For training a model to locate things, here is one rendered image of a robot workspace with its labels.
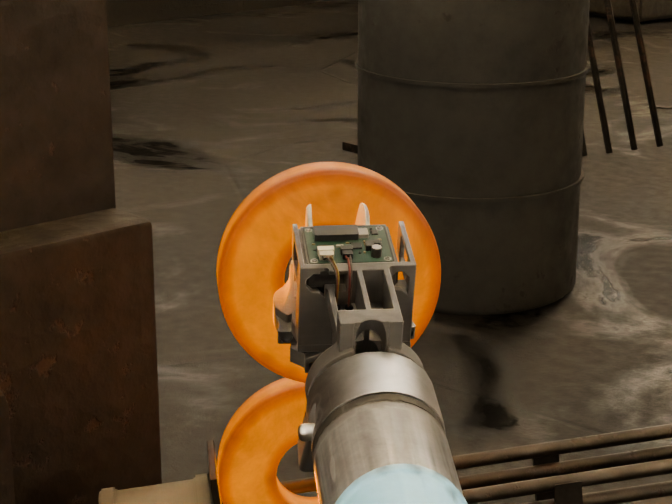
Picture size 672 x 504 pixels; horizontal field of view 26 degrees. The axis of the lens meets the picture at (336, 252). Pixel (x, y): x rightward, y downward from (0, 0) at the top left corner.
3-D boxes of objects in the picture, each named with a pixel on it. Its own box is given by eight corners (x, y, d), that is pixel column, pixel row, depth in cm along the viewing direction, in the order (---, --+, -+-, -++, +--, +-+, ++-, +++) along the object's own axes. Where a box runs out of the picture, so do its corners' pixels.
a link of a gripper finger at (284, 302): (337, 259, 98) (353, 332, 91) (336, 281, 99) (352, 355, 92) (268, 261, 98) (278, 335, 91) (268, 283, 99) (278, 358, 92)
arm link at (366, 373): (441, 493, 83) (298, 500, 82) (427, 442, 87) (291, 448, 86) (451, 388, 79) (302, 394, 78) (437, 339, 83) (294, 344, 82)
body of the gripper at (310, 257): (406, 215, 92) (440, 323, 82) (398, 326, 97) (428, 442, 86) (286, 218, 91) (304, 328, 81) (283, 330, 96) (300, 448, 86)
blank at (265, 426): (295, 578, 123) (299, 598, 119) (178, 448, 118) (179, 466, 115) (442, 469, 121) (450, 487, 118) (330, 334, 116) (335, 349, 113)
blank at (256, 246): (203, 176, 101) (205, 186, 98) (422, 148, 103) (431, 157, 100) (231, 384, 106) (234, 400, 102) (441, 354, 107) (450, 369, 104)
